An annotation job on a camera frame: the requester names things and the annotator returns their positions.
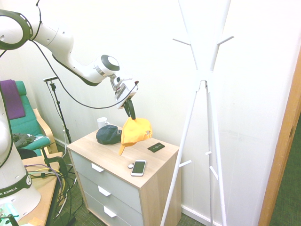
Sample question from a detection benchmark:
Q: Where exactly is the black camera tripod stand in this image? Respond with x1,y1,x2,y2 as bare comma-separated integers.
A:
43,76,72,145

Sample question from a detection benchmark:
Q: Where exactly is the wooden door frame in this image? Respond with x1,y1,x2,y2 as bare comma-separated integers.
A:
258,47,301,226

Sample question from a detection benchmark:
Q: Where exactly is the white drawer handle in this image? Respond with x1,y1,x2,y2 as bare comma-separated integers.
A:
97,185,111,197
103,206,118,218
91,162,104,173

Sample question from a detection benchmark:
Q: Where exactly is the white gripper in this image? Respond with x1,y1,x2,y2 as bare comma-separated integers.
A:
114,81,139,120

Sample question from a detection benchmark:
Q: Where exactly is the black C-clamp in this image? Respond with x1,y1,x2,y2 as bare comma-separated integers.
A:
40,145,69,180

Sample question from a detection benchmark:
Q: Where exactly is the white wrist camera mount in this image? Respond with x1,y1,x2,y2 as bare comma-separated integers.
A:
109,73,140,92

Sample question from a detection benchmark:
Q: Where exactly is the orange baseball cap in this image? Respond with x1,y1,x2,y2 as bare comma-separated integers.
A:
118,117,153,156

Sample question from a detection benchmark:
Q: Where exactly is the wood dresser with grey drawers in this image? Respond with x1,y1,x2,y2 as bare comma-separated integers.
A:
66,128,182,226

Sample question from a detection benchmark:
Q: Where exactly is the light wooden table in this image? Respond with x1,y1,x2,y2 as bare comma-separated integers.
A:
20,152,64,226

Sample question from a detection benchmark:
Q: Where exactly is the white baseboard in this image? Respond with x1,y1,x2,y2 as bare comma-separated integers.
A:
181,203,224,226

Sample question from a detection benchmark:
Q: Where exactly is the white coat rack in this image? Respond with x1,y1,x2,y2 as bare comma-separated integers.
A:
159,0,235,226

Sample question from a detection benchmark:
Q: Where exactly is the orange sticky note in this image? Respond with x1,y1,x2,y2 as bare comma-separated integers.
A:
30,216,44,226

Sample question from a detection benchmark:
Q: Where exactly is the yellow cable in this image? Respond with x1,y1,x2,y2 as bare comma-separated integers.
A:
24,166,68,196

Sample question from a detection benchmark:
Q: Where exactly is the purple cable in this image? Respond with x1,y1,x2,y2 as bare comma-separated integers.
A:
23,163,68,189

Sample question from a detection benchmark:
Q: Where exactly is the dark blue cap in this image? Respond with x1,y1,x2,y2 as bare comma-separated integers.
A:
95,125,123,145

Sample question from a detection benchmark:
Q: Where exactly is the purple cloth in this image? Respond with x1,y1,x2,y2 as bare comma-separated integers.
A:
0,79,26,120

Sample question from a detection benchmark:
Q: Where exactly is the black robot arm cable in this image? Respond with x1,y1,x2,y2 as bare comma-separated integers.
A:
0,0,138,110

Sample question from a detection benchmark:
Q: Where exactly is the white smartphone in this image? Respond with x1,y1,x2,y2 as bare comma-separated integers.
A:
130,160,147,177

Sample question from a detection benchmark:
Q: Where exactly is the white mug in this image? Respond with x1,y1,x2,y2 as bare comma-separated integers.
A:
96,117,111,129

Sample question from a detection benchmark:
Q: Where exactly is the green wooden armchair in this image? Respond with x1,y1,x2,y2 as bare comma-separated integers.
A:
0,81,58,160

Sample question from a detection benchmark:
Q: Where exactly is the black card with white print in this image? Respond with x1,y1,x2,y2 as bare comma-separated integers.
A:
147,142,166,153

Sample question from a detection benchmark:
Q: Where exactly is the dark grey garment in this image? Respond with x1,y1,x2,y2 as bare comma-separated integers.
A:
13,133,36,148

